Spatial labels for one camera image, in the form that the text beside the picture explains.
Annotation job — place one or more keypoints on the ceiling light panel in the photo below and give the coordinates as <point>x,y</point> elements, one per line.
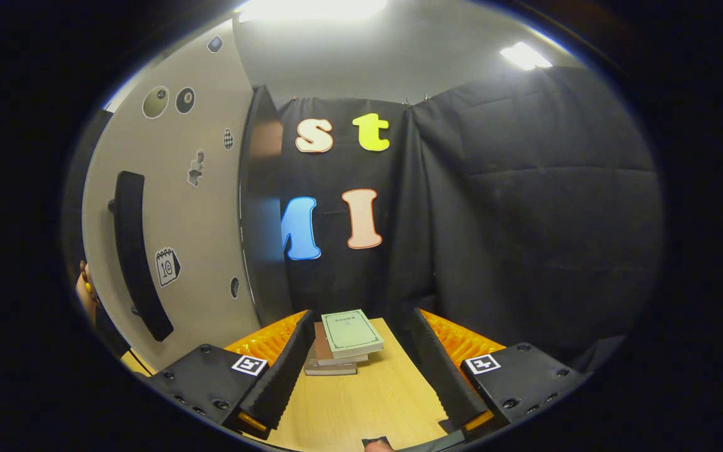
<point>311,7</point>
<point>524,56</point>

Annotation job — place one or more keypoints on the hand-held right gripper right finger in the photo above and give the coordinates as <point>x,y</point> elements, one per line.
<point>437,370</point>

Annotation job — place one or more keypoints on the dark grey cabinet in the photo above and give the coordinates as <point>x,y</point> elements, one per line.
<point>264,188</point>

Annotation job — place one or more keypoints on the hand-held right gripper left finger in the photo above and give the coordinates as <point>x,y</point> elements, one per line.
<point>286,370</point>

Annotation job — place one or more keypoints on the green book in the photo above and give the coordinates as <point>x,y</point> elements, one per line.
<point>352,333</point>

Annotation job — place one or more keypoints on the brown book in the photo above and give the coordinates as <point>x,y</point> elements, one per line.
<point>324,351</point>

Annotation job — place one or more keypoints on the beige cabinet door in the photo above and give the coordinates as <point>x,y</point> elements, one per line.
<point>211,220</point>

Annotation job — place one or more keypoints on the black backdrop cloth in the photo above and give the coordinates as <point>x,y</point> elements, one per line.
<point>524,220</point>

